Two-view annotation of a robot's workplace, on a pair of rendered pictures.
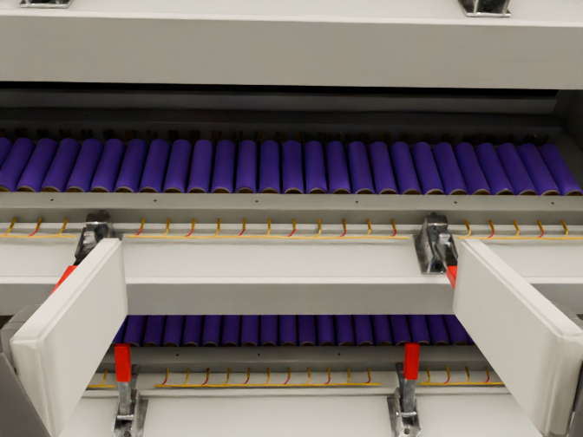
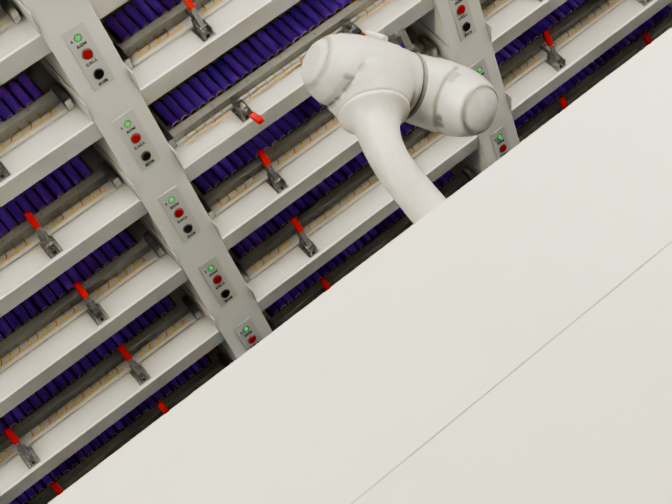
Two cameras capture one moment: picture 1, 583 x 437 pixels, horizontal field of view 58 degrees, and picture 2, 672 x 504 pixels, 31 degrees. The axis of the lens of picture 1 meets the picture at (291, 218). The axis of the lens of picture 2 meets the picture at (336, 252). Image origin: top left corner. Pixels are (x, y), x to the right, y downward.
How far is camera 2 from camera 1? 1.95 m
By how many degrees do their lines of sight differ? 18
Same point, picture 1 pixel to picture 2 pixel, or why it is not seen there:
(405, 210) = (333, 25)
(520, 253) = (381, 13)
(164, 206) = (252, 80)
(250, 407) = (319, 147)
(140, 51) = (239, 32)
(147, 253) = (258, 101)
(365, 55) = not seen: outside the picture
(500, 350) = not seen: hidden behind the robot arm
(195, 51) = (254, 22)
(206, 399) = (299, 157)
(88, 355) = not seen: hidden behind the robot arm
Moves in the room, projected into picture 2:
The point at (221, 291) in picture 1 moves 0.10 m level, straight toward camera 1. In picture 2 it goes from (293, 96) to (326, 112)
